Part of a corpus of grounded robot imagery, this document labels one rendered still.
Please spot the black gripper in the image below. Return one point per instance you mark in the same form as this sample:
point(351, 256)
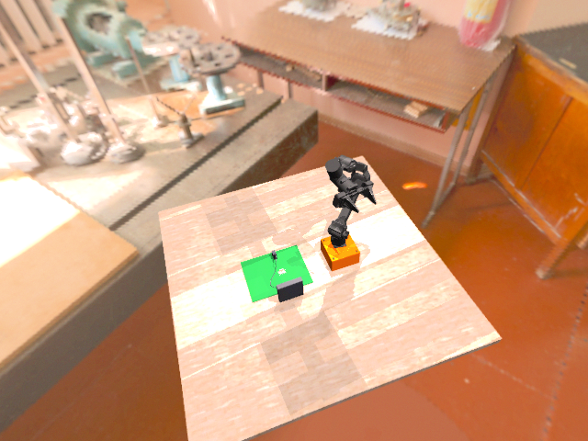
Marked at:
point(349, 189)

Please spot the green circuit board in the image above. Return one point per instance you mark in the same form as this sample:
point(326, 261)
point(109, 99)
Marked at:
point(259, 271)

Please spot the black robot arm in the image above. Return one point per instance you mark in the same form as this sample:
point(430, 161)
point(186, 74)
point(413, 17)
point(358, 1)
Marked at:
point(335, 168)

